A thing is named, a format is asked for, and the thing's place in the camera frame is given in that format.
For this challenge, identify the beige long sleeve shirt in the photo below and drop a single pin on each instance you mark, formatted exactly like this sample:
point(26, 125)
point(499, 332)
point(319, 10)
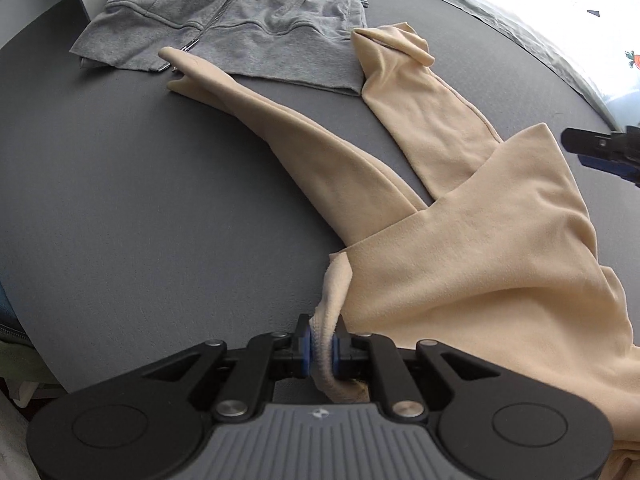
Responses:
point(500, 260)

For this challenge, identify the grey zip hoodie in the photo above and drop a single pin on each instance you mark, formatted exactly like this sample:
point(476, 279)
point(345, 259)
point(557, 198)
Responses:
point(304, 42)

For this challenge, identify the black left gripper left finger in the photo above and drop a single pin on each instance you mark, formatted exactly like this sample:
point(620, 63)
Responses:
point(235, 384)

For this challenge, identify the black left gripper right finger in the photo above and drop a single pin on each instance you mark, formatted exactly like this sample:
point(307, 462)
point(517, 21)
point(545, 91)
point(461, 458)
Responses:
point(403, 382)

